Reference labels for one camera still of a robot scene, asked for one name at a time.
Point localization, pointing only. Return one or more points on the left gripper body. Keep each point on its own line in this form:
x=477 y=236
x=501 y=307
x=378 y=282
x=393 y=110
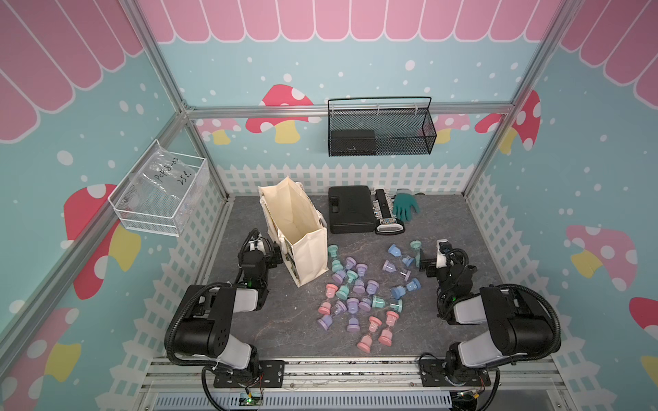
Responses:
x=270 y=262

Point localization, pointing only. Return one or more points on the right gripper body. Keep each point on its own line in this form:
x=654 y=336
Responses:
x=442 y=276

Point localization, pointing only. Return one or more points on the cream canvas tote bag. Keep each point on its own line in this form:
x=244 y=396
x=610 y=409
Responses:
x=298 y=227

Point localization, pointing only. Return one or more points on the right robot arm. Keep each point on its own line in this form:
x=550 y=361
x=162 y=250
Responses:
x=521 y=324

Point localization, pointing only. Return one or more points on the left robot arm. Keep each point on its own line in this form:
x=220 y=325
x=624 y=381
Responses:
x=200 y=331

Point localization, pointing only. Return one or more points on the blue hourglass upper right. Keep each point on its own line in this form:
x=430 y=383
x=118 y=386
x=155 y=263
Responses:
x=404 y=258

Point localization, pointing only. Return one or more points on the blue hourglass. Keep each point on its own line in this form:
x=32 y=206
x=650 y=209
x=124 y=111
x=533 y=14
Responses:
x=399 y=291
x=404 y=258

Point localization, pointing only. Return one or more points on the green hourglass far right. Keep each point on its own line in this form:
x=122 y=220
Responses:
x=417 y=247

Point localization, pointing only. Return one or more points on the green hourglass near bag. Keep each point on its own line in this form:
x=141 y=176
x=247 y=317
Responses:
x=334 y=258

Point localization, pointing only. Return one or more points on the green hourglass lying right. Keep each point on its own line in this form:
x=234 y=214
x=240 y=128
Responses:
x=394 y=305

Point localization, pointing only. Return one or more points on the purple hourglass top cluster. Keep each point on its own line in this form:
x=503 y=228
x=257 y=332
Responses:
x=339 y=277

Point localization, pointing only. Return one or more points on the green hourglass centre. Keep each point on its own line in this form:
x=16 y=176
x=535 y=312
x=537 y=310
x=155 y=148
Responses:
x=345 y=289

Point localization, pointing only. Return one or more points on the purple hourglass bottom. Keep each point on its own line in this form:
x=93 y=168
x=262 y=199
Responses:
x=353 y=325

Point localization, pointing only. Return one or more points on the plastic bag in bin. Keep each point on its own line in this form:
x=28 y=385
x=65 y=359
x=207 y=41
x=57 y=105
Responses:
x=167 y=188

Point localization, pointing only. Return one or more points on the green rubber glove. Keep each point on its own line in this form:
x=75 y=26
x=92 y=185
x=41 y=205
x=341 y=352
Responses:
x=405 y=205

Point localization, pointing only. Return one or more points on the black bit holder strip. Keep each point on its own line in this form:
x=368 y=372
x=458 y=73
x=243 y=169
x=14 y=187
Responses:
x=387 y=222

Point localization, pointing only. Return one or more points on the black plastic case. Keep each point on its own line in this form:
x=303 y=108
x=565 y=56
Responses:
x=350 y=210

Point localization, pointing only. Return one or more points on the black box in basket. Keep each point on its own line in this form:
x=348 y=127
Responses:
x=352 y=142

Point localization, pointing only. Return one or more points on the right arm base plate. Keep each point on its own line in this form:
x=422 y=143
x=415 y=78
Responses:
x=436 y=372

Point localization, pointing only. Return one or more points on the clear plastic wall bin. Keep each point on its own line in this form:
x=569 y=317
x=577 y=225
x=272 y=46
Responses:
x=133 y=221

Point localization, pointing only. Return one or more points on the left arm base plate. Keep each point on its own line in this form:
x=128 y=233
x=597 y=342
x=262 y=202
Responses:
x=268 y=374

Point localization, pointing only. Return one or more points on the black wire mesh basket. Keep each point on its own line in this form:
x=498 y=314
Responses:
x=402 y=125

